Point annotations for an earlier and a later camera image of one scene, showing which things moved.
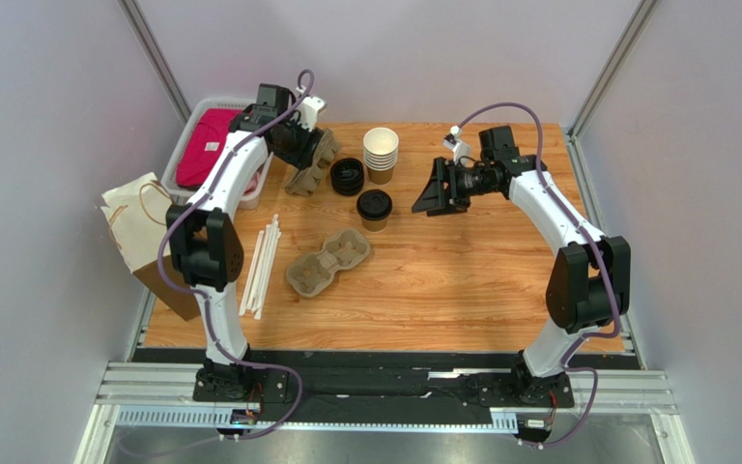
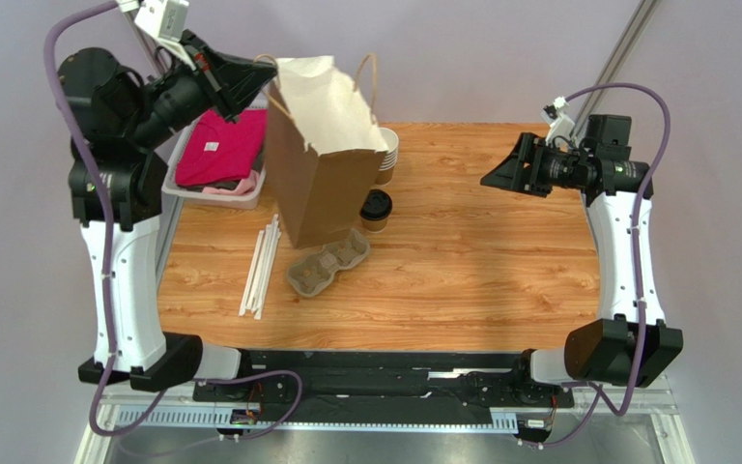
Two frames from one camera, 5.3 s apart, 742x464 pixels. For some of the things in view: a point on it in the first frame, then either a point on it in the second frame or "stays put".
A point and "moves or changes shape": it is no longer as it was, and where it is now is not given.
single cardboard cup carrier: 310,275 stays put
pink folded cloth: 204,146 stays put
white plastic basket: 180,194 stays put
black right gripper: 445,186 to 531,166
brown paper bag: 137,214 moves or changes shape
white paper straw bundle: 259,276 stays put
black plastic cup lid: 374,204 stays put
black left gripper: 303,156 to 224,80
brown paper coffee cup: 375,225 stays put
